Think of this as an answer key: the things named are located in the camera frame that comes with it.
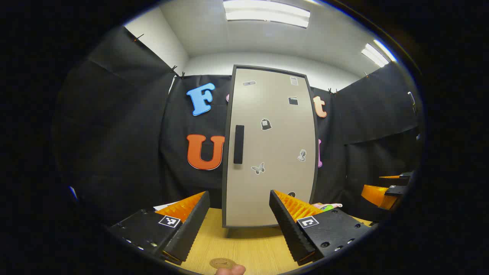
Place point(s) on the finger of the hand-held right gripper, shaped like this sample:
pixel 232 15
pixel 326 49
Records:
pixel 376 194
pixel 405 177

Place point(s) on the long ceiling light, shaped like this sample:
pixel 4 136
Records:
pixel 267 13

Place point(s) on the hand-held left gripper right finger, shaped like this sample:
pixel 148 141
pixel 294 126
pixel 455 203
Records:
pixel 290 229

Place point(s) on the beige cabinet door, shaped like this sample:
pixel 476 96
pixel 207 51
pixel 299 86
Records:
pixel 275 145

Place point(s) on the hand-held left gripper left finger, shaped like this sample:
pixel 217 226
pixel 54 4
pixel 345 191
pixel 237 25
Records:
pixel 195 225

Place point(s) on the round brown coaster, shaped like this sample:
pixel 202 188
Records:
pixel 223 262

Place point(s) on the small ceiling light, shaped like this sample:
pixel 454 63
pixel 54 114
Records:
pixel 376 53

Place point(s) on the stack of books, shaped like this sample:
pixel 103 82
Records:
pixel 165 206

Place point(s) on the dark grey cabinet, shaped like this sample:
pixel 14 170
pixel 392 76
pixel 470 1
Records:
pixel 248 227

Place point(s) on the black backdrop cloth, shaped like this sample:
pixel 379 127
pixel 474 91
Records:
pixel 126 133

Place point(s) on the pink and green plush toy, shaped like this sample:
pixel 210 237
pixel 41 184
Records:
pixel 327 207

